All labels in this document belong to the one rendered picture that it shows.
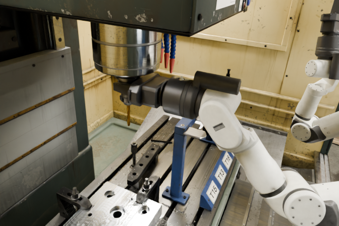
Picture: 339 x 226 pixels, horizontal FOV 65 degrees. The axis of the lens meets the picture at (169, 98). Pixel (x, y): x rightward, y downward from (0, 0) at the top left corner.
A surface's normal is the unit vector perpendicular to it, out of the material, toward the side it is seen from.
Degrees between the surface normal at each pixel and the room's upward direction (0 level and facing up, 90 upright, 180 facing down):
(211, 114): 88
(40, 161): 90
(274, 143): 24
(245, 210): 8
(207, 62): 90
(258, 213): 7
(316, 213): 73
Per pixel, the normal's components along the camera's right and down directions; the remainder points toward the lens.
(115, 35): -0.15, 0.42
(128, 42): 0.18, 0.44
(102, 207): 0.05, -0.90
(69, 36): 0.90, 0.23
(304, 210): -0.11, 0.14
